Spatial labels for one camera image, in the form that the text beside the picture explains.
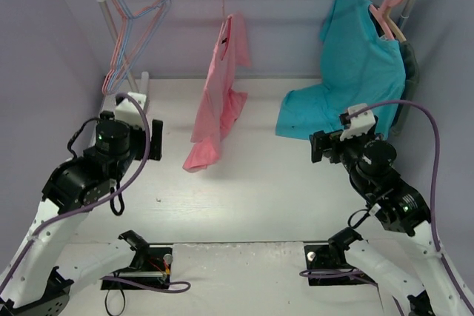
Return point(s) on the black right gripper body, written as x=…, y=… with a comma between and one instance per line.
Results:
x=318, y=146

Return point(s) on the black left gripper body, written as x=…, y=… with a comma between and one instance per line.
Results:
x=156, y=139

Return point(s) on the pink t shirt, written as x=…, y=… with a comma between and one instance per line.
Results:
x=220, y=104

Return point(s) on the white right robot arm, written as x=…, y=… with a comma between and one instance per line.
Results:
x=435, y=288

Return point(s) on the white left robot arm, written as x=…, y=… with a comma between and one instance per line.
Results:
x=34, y=284

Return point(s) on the teal t shirt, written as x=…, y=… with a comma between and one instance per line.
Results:
x=358, y=66

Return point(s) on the thick beige hanger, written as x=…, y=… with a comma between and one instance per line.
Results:
x=398, y=35

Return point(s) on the thick pink hanger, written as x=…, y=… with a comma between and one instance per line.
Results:
x=381, y=15

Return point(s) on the dark green garment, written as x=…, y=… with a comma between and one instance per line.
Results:
x=412, y=79

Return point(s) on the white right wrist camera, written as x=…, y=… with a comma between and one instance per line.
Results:
x=356, y=121

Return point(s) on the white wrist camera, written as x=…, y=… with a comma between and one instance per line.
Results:
x=356, y=121
x=127, y=112

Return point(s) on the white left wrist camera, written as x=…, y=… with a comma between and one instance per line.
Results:
x=127, y=112

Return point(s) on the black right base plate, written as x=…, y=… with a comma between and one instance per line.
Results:
x=322, y=269

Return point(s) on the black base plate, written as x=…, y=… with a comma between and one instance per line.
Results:
x=155, y=270
x=322, y=269

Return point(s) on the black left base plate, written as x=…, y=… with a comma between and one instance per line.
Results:
x=155, y=270

